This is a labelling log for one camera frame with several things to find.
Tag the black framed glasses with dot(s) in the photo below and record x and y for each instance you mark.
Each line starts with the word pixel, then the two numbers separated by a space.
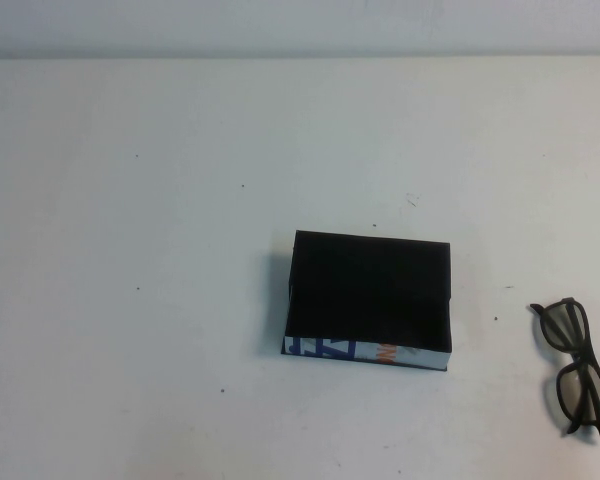
pixel 586 345

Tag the black glasses case printed front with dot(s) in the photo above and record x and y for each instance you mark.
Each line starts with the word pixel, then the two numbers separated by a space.
pixel 365 285

